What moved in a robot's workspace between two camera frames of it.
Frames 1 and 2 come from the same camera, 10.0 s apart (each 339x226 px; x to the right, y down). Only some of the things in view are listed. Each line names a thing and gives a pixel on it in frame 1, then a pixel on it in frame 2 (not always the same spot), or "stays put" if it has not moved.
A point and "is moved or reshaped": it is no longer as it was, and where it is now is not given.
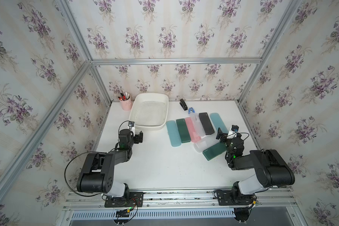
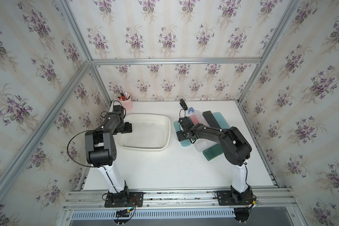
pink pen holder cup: (126, 105) stays put
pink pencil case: (194, 136) is moved or reshaped
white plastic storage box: (149, 111) -> (150, 132)
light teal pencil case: (174, 137) -> (185, 143)
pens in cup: (124, 96) stays put
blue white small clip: (190, 109) stays put
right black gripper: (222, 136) -> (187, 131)
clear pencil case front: (200, 144) stays put
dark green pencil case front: (214, 150) stays put
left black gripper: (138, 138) -> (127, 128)
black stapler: (183, 104) stays put
